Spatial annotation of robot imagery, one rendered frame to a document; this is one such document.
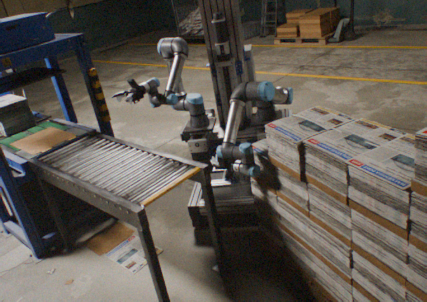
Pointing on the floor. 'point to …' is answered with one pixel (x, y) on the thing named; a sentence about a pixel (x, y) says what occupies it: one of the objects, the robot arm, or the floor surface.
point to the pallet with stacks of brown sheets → (309, 26)
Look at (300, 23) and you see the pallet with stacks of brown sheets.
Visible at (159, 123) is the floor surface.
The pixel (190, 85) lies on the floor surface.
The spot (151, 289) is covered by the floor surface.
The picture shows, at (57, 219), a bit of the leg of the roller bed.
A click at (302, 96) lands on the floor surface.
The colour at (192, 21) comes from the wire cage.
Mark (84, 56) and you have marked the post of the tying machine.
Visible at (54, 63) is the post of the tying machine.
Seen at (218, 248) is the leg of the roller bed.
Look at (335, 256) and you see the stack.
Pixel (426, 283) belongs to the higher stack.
